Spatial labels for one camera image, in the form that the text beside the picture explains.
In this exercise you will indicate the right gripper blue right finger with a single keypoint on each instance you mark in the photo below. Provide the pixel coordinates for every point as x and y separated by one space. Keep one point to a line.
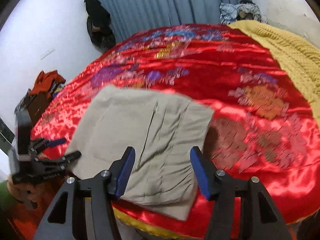
259 216

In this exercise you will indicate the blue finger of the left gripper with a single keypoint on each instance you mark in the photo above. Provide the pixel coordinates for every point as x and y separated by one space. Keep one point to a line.
40 144
62 161

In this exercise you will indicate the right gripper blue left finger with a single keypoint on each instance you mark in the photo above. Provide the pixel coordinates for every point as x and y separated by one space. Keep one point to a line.
82 209

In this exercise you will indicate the beige khaki pants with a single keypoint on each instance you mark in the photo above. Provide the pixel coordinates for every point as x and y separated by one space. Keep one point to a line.
162 128

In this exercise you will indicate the orange fleece trousers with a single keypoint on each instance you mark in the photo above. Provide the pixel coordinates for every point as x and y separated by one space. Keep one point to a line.
23 206

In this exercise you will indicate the orange garment on box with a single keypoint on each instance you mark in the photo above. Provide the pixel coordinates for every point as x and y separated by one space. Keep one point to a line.
45 81

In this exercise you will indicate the red floral satin bedspread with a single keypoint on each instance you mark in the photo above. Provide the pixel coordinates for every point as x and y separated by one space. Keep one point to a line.
262 125

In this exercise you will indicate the blue pleated curtain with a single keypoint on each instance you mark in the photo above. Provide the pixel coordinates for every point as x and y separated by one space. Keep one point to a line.
131 16

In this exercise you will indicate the yellow dotted fleece blanket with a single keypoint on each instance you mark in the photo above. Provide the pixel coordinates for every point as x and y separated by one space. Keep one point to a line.
295 55

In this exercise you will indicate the striped clothes pile by curtain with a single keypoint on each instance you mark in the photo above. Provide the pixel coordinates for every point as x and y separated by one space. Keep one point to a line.
245 10

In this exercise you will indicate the black clothes hanging on wall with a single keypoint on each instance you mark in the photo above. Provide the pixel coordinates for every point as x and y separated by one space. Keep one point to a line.
98 26

